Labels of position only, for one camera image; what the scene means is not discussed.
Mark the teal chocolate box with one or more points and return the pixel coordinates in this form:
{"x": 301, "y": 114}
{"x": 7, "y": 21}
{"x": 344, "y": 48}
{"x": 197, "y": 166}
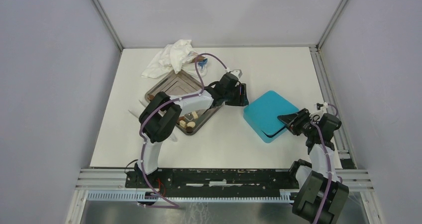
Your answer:
{"x": 268, "y": 129}

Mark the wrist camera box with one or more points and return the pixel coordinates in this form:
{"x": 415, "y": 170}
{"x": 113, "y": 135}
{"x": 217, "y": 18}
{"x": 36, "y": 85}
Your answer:
{"x": 322, "y": 106}
{"x": 237, "y": 73}

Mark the brown blue wrapper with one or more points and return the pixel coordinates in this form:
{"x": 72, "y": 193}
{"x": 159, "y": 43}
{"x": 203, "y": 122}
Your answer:
{"x": 194, "y": 57}

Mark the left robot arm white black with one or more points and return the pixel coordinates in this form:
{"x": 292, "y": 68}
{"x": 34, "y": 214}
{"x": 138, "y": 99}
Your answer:
{"x": 160, "y": 117}

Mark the metal serving tongs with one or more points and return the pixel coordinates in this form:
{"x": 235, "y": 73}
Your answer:
{"x": 136, "y": 111}

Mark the stainless steel tray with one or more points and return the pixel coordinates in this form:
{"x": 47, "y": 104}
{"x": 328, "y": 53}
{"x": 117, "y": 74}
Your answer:
{"x": 178, "y": 85}

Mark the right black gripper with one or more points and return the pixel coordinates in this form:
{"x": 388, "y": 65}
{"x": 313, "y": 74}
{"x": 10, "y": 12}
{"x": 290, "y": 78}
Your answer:
{"x": 295, "y": 120}

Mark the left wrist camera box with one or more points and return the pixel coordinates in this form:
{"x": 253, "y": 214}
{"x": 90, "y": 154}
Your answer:
{"x": 237, "y": 73}

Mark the teal box lid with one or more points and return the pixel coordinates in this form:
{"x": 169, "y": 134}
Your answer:
{"x": 270, "y": 104}

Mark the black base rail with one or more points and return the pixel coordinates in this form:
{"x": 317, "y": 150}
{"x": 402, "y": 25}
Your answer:
{"x": 215, "y": 183}

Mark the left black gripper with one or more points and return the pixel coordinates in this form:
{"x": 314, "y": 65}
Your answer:
{"x": 241, "y": 100}

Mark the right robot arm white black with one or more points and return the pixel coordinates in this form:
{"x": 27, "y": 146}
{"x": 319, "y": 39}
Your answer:
{"x": 322, "y": 194}

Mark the white crumpled cloth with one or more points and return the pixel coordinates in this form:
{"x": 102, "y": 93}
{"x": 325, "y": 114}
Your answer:
{"x": 173, "y": 58}

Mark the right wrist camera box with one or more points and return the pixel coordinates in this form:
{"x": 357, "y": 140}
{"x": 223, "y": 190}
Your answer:
{"x": 322, "y": 106}

